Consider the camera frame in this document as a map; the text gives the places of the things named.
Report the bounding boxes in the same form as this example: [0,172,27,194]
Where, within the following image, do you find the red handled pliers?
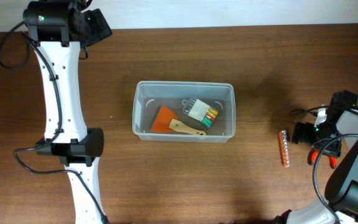
[308,151,337,169]

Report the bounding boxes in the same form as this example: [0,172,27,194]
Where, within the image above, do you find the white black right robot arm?
[273,90,358,224]

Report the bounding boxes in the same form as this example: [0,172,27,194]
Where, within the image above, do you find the clear plastic container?
[132,81,236,142]

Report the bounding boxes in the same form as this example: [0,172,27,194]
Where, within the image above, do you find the orange scraper wooden handle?
[150,106,206,136]

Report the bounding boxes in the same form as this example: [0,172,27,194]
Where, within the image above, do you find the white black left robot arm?
[23,1,112,223]

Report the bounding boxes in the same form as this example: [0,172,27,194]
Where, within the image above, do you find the orange socket bit rail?
[278,130,290,168]

